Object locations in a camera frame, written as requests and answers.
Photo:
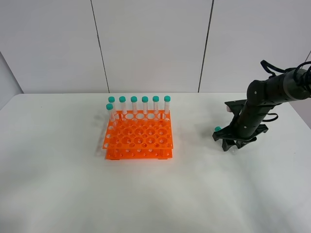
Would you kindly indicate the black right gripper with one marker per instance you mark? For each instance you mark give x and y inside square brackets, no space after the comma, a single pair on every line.
[246,123]

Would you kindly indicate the green-capped test tube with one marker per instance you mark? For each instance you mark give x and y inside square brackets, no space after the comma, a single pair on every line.
[217,128]

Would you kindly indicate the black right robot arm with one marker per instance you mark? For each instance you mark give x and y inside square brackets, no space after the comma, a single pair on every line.
[262,97]

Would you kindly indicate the rear row tube far right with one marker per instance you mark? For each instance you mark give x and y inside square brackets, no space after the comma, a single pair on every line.
[167,100]

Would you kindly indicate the orange plastic test tube rack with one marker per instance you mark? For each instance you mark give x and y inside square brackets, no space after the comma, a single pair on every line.
[139,136]

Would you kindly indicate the second row tube left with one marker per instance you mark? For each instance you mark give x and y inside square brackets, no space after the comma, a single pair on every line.
[112,119]

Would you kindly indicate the rear row tube far left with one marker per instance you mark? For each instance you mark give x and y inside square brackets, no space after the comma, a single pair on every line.
[111,100]

